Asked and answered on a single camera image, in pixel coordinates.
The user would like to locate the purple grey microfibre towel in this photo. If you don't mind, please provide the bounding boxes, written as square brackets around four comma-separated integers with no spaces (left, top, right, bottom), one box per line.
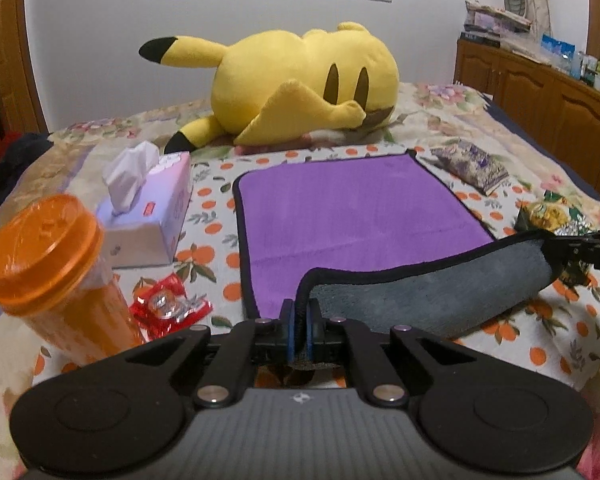
[233,153,562,338]

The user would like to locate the green yellow snack bag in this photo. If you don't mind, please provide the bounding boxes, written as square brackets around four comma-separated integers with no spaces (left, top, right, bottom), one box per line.
[514,196,594,288]

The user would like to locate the red candy wrapper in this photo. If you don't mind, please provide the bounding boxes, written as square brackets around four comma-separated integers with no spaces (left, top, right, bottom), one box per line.
[130,273,213,341]

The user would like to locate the purple white snack bag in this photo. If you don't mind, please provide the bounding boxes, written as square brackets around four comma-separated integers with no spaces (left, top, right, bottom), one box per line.
[431,140,509,195]

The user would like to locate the brown wooden cabinet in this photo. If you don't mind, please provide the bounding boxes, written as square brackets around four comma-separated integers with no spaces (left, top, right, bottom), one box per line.
[454,38,600,194]

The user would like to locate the pink tissue box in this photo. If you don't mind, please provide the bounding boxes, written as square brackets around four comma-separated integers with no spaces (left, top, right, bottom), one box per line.
[96,141,192,268]

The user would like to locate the blue white box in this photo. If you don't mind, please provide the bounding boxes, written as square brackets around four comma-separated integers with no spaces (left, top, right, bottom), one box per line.
[541,34,576,62]

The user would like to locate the orange lidded plastic cup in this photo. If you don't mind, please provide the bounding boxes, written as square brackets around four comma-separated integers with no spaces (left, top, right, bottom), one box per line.
[0,194,145,366]

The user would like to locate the stack of folded papers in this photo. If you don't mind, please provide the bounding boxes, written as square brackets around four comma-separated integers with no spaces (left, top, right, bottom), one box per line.
[464,0,532,37]

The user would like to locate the small grey desk fan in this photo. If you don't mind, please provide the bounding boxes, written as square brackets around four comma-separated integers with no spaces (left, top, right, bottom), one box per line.
[503,0,527,18]

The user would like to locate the yellow Pikachu plush toy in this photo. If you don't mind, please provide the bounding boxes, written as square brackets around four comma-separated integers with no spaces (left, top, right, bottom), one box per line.
[138,22,400,153]

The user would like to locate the dark blue blanket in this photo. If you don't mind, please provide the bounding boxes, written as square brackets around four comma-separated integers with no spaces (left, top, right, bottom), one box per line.
[0,132,53,207]

